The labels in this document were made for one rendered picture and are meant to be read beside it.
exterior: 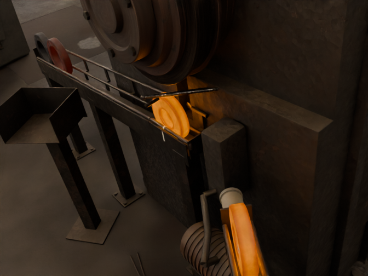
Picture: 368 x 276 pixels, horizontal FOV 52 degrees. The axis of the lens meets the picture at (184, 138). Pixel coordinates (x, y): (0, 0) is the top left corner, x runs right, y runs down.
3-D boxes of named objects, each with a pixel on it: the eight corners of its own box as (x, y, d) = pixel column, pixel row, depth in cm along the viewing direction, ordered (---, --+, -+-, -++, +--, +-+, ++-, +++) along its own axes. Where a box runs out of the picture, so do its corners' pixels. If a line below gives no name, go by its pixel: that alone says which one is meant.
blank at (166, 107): (155, 86, 120) (146, 90, 119) (184, 99, 109) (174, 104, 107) (166, 127, 129) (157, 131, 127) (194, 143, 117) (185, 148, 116)
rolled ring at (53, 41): (56, 42, 169) (63, 40, 171) (42, 37, 182) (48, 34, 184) (70, 80, 179) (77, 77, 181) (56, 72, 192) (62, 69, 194)
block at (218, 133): (233, 176, 118) (227, 112, 104) (252, 188, 113) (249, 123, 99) (208, 194, 114) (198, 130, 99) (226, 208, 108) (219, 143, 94)
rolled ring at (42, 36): (41, 36, 182) (48, 34, 184) (29, 32, 196) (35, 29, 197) (56, 72, 192) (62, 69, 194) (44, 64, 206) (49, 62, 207)
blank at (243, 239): (250, 260, 89) (236, 263, 90) (240, 196, 89) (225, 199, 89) (263, 289, 74) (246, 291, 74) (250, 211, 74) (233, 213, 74)
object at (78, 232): (76, 206, 198) (21, 86, 154) (121, 211, 190) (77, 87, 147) (56, 237, 183) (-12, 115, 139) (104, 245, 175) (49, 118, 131)
